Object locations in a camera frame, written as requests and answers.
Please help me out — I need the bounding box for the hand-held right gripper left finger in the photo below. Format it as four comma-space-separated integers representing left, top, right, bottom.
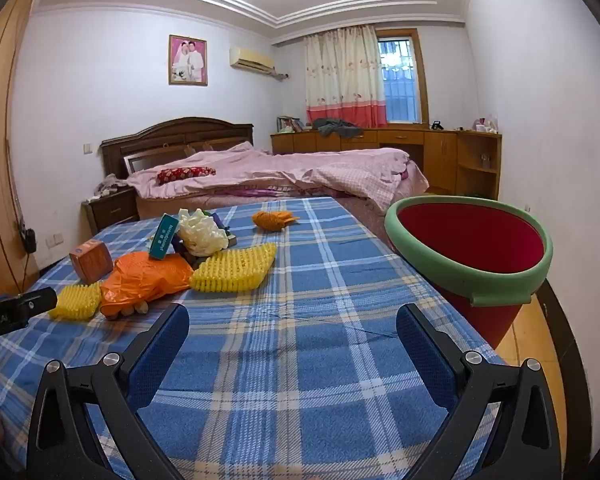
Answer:
25, 302, 191, 480

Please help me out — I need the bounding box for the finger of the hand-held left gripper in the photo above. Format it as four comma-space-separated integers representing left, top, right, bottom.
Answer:
0, 287, 59, 318

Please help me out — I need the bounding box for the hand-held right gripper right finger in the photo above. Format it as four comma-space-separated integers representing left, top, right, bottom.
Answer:
396, 302, 563, 480

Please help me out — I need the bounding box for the orange patterned box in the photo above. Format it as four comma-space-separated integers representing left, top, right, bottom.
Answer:
69, 239, 114, 284

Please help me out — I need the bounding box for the orange plastic bag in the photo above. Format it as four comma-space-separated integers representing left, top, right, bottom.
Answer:
101, 252, 194, 321

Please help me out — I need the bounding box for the teal carton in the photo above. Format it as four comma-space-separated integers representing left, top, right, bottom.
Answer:
147, 213, 181, 261

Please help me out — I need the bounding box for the red bucket with green rim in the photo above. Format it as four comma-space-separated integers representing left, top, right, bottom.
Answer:
384, 196, 554, 351

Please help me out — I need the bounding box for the black charger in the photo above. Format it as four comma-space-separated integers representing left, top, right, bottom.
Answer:
19, 222, 37, 254

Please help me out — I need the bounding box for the dark wooden nightstand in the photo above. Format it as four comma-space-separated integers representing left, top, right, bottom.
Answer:
81, 187, 140, 236

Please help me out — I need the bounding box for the blue plaid cloth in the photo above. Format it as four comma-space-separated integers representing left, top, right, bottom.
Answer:
0, 196, 511, 480

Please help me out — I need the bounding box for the pale cloth bundle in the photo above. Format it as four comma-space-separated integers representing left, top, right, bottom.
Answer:
94, 173, 132, 197

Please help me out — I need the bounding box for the red patterned pillow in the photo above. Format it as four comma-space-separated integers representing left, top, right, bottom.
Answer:
156, 165, 216, 186

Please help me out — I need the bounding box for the framed board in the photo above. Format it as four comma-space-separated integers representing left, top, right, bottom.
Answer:
123, 150, 187, 179

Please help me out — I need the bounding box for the wooden desk cabinet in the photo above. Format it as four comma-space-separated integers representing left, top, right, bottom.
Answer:
270, 127, 503, 201

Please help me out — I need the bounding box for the dark wooden headboard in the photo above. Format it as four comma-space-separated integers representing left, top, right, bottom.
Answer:
100, 117, 255, 181

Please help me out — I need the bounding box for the bed with pink quilt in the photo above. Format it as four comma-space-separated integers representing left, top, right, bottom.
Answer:
125, 142, 431, 212

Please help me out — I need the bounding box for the grey clothes heap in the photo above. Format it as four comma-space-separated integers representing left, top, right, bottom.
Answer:
312, 117, 365, 140

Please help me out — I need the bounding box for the barred window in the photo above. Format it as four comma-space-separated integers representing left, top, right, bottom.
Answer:
376, 29, 429, 125

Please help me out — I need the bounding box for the framed wedding photo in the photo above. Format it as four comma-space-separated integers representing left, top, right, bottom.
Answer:
168, 34, 209, 86

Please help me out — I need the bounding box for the floral curtain with red hem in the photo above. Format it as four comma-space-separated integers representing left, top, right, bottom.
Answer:
303, 25, 387, 129

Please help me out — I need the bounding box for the wall air conditioner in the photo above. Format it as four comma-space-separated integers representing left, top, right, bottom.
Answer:
229, 47, 275, 73

